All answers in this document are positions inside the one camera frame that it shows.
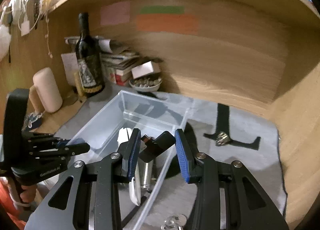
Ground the black lighter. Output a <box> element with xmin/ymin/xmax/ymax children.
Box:
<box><xmin>139</xmin><ymin>131</ymin><xmax>176</xmax><ymax>163</ymax></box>

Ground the clear plastic organizer box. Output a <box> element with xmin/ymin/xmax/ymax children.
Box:
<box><xmin>55</xmin><ymin>90</ymin><xmax>189</xmax><ymax>229</ymax></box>

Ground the left human hand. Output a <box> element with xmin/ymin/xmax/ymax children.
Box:
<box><xmin>8</xmin><ymin>178</ymin><xmax>37</xmax><ymax>209</ymax></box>

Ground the grey felt mat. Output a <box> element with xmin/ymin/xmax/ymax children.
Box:
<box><xmin>55</xmin><ymin>83</ymin><xmax>288</xmax><ymax>230</ymax></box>

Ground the small metallic ornament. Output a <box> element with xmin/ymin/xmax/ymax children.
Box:
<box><xmin>215</xmin><ymin>131</ymin><xmax>232</xmax><ymax>146</ymax></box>

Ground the beige cylindrical speaker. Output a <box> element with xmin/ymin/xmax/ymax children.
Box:
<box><xmin>33</xmin><ymin>67</ymin><xmax>63</xmax><ymax>113</ymax></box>

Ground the bowl of stones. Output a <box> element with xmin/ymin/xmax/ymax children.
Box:
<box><xmin>129</xmin><ymin>76</ymin><xmax>162</xmax><ymax>92</ymax></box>

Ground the gold lip balm tube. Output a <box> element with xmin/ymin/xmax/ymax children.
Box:
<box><xmin>74</xmin><ymin>71</ymin><xmax>85</xmax><ymax>97</ymax></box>

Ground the stack of books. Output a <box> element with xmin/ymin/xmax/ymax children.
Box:
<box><xmin>100</xmin><ymin>44</ymin><xmax>140</xmax><ymax>85</ymax></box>

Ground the white small cardboard box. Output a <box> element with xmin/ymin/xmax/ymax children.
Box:
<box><xmin>131</xmin><ymin>61</ymin><xmax>161</xmax><ymax>79</ymax></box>

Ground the white handwritten paper note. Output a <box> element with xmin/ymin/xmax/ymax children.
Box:
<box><xmin>61</xmin><ymin>52</ymin><xmax>78</xmax><ymax>86</ymax></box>

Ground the dark elephant label wine bottle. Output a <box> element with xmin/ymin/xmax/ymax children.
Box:
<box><xmin>75</xmin><ymin>12</ymin><xmax>105</xmax><ymax>97</ymax></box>

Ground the pink sticky note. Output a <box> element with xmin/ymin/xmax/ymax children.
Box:
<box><xmin>100</xmin><ymin>1</ymin><xmax>130</xmax><ymax>26</ymax></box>

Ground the orange sticky note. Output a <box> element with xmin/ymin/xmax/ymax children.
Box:
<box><xmin>136</xmin><ymin>13</ymin><xmax>199</xmax><ymax>35</ymax></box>

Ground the green sticky note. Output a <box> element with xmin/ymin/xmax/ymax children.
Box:
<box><xmin>139</xmin><ymin>5</ymin><xmax>184</xmax><ymax>14</ymax></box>

